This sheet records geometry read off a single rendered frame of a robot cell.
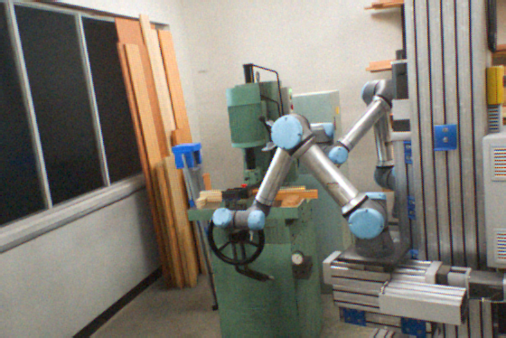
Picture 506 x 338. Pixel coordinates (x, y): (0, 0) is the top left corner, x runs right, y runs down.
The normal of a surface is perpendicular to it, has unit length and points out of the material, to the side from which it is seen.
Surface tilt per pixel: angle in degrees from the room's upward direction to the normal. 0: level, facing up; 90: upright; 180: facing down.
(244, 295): 90
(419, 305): 90
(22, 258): 90
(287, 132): 84
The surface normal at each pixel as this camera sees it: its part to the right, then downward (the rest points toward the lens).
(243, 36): -0.29, 0.19
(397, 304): -0.52, 0.20
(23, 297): 0.95, -0.05
